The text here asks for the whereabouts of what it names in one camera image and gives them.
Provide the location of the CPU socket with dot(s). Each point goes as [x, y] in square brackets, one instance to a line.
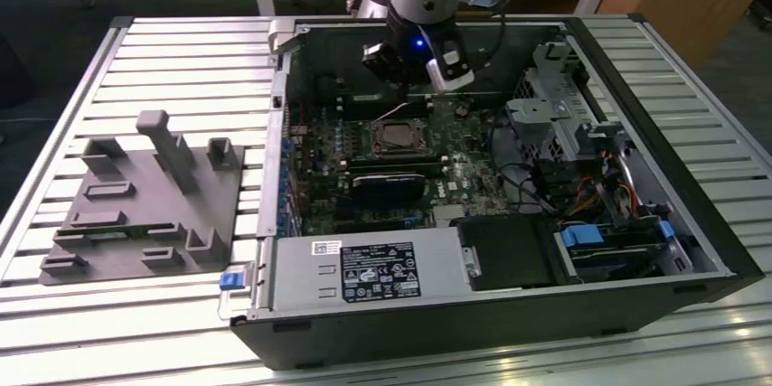
[400, 137]

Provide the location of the black RAM slot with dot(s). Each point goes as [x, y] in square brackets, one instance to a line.
[392, 170]
[392, 161]

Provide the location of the grey metal drive cage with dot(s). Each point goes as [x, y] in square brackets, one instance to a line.
[536, 108]

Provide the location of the black graphics card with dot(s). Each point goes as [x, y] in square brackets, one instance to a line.
[386, 189]

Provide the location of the green motherboard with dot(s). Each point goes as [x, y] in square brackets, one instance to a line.
[476, 187]

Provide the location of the silver chipset heatsink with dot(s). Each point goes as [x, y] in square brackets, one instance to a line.
[452, 215]

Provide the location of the black plastic shroud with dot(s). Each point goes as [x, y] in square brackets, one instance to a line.
[507, 250]

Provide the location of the hard disk in blue carrier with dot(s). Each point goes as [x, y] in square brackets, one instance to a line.
[580, 236]

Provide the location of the grey power supply unit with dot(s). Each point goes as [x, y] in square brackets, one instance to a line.
[302, 277]

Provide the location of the grey parts rack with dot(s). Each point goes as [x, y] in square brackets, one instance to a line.
[151, 205]

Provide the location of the blue case latch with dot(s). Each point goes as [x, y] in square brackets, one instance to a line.
[234, 279]

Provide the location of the black PC case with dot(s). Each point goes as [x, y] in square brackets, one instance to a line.
[422, 336]

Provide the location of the green RAM stick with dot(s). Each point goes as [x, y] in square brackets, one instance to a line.
[115, 233]

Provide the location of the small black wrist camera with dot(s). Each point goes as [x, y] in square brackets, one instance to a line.
[376, 59]

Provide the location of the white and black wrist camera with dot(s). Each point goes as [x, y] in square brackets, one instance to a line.
[452, 67]

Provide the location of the grey case rear bracket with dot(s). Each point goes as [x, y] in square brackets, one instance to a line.
[280, 35]

